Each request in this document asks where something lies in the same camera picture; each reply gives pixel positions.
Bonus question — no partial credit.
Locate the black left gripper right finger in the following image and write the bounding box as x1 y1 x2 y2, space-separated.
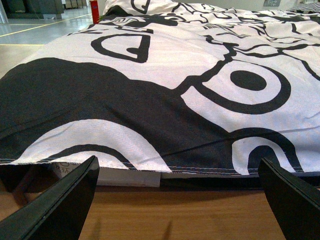
258 158 320 240

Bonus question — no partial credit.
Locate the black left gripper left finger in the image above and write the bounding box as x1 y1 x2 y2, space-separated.
0 155 100 240

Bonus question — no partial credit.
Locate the white mattress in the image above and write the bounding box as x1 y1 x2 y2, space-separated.
52 162 161 188

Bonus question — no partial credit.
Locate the black and white duvet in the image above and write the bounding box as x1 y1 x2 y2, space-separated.
0 5 320 177

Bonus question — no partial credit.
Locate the dark grey cabinet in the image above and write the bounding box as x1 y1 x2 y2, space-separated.
0 0 64 19

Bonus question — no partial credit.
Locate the red fire extinguisher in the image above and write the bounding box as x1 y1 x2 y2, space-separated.
89 0 100 24

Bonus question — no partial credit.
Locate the black white pillow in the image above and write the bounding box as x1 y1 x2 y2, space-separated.
103 0 178 16

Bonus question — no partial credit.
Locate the wooden bed frame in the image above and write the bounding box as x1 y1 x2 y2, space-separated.
0 164 320 240

